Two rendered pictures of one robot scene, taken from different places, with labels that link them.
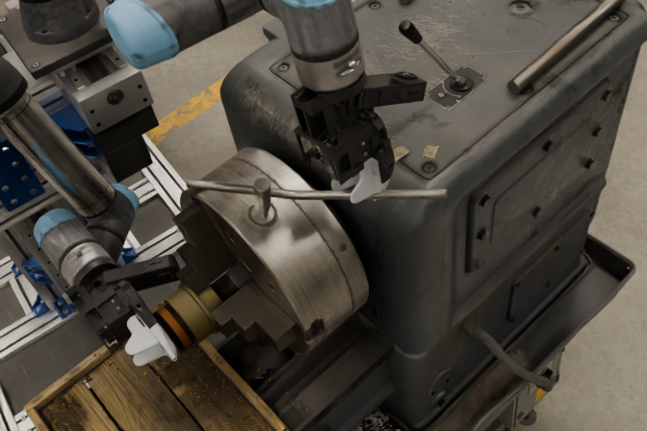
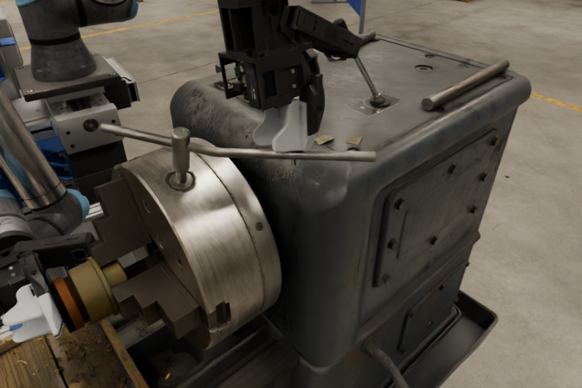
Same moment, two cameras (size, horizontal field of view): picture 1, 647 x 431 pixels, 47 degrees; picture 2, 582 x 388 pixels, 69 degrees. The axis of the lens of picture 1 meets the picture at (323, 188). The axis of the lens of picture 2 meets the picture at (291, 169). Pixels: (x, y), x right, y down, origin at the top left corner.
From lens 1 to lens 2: 50 cm
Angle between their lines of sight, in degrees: 17
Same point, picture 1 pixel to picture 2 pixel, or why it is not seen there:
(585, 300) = (458, 343)
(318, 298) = (227, 277)
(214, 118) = not seen: hidden behind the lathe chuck
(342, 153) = (268, 67)
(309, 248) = (224, 220)
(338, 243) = (255, 222)
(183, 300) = (84, 271)
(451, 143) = (373, 137)
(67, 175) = (18, 162)
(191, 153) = not seen: hidden behind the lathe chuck
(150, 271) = (63, 245)
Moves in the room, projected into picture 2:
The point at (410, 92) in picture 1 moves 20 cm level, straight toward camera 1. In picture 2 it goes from (345, 41) to (355, 119)
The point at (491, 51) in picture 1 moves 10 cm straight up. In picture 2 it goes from (404, 87) to (412, 32)
